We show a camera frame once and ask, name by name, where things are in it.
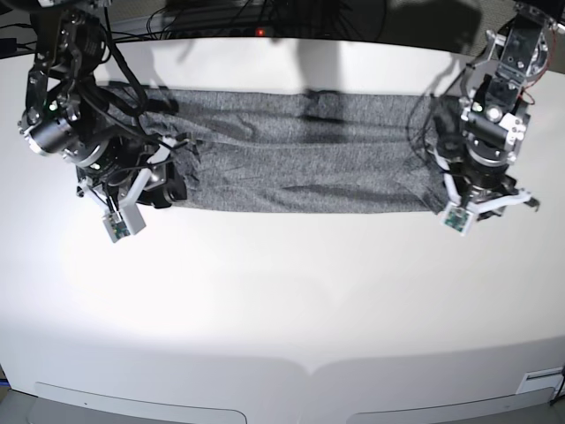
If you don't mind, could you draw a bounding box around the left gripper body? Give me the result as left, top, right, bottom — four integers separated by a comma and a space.
460, 150, 516, 199

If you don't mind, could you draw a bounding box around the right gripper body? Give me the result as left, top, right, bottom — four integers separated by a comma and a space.
76, 136, 185, 208

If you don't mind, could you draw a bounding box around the grey long-sleeve T-shirt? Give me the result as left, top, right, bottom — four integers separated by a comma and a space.
94, 81, 469, 216

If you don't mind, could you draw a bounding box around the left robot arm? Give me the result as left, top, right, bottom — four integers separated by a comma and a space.
433, 1, 564, 226

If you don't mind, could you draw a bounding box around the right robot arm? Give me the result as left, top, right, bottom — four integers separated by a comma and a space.
7, 1, 187, 213

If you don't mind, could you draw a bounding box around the black power strip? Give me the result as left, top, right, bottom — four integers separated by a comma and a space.
163, 25, 337, 40

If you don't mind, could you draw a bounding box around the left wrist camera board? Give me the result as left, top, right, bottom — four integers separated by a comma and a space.
441, 201, 475, 237

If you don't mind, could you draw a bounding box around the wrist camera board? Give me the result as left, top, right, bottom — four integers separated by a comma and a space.
102, 204, 146, 243
441, 201, 475, 237

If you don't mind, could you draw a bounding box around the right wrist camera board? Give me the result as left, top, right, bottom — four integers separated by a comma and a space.
102, 204, 146, 243

